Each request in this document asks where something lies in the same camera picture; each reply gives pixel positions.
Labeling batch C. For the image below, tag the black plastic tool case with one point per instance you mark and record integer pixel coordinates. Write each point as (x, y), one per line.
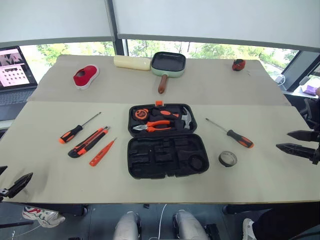
(165, 160)

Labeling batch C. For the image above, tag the black metal floor bar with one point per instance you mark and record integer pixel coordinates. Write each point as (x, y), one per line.
(15, 224)

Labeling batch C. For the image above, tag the purple object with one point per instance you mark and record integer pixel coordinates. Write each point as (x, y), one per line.
(311, 89)

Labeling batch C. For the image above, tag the silver right robot leg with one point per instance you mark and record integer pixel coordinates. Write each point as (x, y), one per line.
(187, 227)

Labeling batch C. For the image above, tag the silver robot leg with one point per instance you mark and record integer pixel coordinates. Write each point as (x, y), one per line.
(126, 227)
(187, 227)

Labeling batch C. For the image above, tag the small red black toy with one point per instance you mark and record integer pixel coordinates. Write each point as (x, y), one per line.
(238, 65)

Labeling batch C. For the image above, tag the black orange utility knife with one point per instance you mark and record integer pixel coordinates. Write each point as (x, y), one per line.
(86, 145)

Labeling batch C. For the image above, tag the open grey laptop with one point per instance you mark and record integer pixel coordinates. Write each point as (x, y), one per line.
(12, 72)

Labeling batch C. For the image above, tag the silver left robot leg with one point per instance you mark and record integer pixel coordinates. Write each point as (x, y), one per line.
(126, 227)

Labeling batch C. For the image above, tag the white roller blind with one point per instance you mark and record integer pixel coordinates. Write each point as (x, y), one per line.
(215, 17)
(52, 17)

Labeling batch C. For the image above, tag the grey window frame post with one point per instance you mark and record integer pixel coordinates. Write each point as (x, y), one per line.
(120, 46)

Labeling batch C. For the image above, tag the cream cylindrical roll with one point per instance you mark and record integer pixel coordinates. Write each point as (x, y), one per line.
(130, 62)

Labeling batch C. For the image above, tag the dark monitor panel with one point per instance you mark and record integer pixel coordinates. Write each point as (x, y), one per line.
(298, 68)

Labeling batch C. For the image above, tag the small black floor object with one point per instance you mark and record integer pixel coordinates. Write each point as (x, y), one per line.
(146, 205)

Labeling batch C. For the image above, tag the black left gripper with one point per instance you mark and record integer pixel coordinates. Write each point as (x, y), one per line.
(3, 193)

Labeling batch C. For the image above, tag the black electrical tape roll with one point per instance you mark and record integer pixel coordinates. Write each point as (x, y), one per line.
(221, 157)

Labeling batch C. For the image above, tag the red white shoe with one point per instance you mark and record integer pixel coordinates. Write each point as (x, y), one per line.
(84, 78)

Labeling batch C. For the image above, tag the black table foot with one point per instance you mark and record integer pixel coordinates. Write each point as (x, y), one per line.
(72, 209)
(245, 208)

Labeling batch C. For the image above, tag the white red patterned sneaker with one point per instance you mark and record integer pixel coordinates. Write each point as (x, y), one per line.
(42, 216)

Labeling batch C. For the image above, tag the orange voltage tester pen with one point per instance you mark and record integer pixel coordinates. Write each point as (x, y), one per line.
(100, 156)

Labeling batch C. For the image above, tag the black orange screwdriver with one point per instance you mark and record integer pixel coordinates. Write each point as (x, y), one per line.
(237, 138)
(71, 133)

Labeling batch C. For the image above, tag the green square frying pan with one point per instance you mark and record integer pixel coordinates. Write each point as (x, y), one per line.
(168, 62)

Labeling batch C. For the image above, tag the orange black tape measure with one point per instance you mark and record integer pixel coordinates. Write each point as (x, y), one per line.
(141, 114)

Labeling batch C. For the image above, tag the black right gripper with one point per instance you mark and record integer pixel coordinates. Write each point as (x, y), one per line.
(318, 140)

